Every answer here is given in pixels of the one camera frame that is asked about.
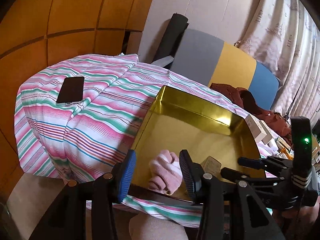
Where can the dark red cloth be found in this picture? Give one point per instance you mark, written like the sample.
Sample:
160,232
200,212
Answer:
244,99

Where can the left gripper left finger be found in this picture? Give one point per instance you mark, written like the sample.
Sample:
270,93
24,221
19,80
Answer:
65,218

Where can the black rolled mat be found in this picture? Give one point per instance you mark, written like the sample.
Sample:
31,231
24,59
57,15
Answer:
172,36

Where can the gold tin box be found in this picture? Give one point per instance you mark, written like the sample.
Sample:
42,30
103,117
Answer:
177,121

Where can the patterned beige curtain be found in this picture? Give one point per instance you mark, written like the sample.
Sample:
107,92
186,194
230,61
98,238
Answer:
285,39

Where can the black smartphone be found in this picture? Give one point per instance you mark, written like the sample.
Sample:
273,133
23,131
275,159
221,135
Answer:
71,90

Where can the pink white towel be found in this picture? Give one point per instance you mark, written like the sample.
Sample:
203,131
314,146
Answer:
166,175

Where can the grey yellow blue chair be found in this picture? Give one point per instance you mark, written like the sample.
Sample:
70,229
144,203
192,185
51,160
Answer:
207,59

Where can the small paper packet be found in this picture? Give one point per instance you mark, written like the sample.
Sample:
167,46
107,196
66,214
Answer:
212,166

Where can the beige cardboard box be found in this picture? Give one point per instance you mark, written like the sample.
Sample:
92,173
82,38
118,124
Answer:
267,130
255,128

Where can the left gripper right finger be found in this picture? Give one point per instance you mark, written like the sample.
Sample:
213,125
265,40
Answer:
230,211

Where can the striped tablecloth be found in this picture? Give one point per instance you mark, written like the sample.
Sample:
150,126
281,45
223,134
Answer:
85,139

